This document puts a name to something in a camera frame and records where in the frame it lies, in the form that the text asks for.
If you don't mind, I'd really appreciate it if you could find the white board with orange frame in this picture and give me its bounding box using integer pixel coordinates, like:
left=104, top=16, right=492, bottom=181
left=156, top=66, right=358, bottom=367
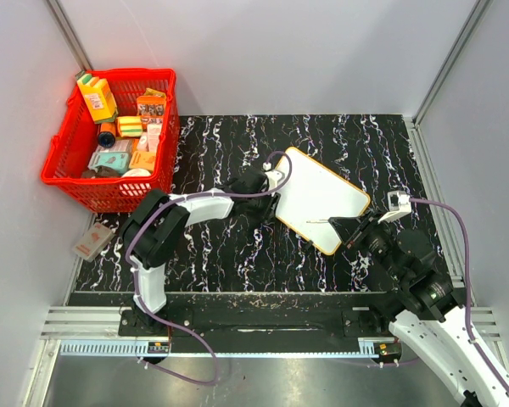
left=275, top=147, right=371, bottom=255

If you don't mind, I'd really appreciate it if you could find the orange black bottle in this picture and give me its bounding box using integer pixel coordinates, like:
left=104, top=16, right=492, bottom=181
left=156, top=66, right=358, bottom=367
left=97, top=122, right=116, bottom=148

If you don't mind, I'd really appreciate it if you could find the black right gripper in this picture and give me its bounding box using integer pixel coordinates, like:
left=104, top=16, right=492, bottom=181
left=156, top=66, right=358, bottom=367
left=327, top=208, right=406, bottom=282

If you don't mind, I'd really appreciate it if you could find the orange small packet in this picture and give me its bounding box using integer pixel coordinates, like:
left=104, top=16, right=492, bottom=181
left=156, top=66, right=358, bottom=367
left=129, top=151, right=156, bottom=172

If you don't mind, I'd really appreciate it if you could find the orange snack box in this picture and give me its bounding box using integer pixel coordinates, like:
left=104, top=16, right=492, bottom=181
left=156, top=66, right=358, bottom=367
left=137, top=95, right=166, bottom=117

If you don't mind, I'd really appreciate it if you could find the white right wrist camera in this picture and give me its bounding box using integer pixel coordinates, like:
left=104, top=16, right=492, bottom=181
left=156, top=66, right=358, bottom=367
left=378, top=191, right=412, bottom=224

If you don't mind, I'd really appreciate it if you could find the white red marker pen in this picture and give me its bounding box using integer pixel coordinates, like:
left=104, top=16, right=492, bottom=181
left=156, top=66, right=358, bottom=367
left=306, top=219, right=329, bottom=224

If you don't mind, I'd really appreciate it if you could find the red plastic shopping basket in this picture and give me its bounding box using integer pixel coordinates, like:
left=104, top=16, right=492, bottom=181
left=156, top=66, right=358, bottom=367
left=41, top=68, right=180, bottom=213

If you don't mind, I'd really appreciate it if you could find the teal snack box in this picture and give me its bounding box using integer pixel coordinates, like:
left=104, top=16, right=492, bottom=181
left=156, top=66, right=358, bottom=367
left=88, top=152, right=131, bottom=175

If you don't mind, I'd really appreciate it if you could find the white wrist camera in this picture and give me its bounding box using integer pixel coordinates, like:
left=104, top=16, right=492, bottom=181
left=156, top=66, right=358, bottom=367
left=378, top=191, right=412, bottom=224
left=262, top=162, right=285, bottom=193

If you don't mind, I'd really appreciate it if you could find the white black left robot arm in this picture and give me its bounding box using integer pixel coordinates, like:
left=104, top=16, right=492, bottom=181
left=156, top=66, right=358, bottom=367
left=120, top=164, right=288, bottom=336

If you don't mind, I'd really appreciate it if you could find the yellow juice carton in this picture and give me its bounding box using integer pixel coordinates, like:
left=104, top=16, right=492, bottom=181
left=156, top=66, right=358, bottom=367
left=76, top=72, right=118, bottom=124

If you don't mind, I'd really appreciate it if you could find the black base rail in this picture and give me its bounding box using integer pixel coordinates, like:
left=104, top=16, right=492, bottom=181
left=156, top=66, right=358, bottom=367
left=118, top=291, right=412, bottom=343

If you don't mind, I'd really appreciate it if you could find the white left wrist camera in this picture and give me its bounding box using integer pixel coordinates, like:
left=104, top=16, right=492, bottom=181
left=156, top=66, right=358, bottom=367
left=262, top=162, right=285, bottom=193

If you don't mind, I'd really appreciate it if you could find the pink white small box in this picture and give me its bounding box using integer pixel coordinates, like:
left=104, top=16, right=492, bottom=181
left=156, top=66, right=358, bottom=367
left=72, top=222, right=115, bottom=261

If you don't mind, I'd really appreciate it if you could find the pink white carton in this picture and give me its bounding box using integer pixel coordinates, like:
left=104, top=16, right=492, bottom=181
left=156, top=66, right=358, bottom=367
left=136, top=123, right=162, bottom=153

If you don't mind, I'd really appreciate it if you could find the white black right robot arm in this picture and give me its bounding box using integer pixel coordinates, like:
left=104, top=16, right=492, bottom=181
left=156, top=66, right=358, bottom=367
left=328, top=213, right=509, bottom=406

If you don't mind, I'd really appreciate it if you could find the yellow green sponge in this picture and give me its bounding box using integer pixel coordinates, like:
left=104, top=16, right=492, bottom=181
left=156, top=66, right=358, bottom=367
left=116, top=116, right=143, bottom=137

